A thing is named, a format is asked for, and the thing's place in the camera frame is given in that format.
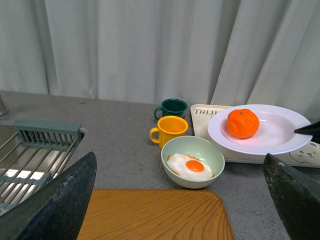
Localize orange mandarin fruit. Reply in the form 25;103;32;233
226;108;260;139

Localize fake fried egg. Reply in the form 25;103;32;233
166;153;215;181

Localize white curtain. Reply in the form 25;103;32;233
0;0;320;119

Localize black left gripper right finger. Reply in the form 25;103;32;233
262;153;320;240

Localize wooden cutting board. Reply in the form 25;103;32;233
77;189;235;240

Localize yellow mug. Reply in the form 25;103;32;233
149;115;189;149

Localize green metal sink rack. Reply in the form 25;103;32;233
0;118;86;215

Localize dark green mug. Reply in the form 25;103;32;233
154;98;188;121

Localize beige bear serving tray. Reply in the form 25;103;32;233
190;104;320;168

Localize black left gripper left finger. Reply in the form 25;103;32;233
0;152;97;240

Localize white round plate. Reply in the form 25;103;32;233
207;104;312;155

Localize light green bowl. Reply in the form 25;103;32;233
161;135;225;189

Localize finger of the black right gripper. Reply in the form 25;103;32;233
294;121;320;144

